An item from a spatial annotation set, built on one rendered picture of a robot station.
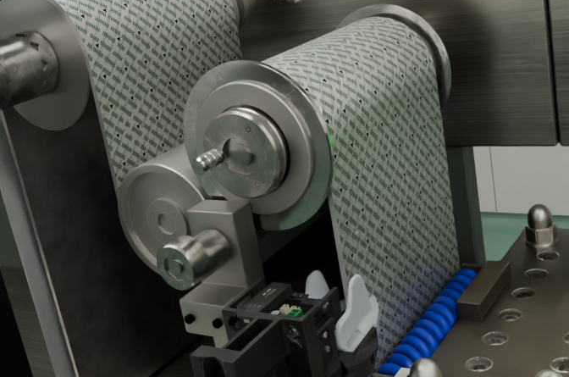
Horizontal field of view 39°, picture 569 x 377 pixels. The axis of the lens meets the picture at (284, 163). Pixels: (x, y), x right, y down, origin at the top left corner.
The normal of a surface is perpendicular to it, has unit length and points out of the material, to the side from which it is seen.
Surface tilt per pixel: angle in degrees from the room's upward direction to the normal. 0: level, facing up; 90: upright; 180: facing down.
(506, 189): 90
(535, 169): 90
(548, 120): 90
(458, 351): 0
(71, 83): 90
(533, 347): 0
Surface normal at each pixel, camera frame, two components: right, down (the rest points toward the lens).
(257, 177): -0.53, 0.33
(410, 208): 0.83, 0.01
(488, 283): -0.18, -0.94
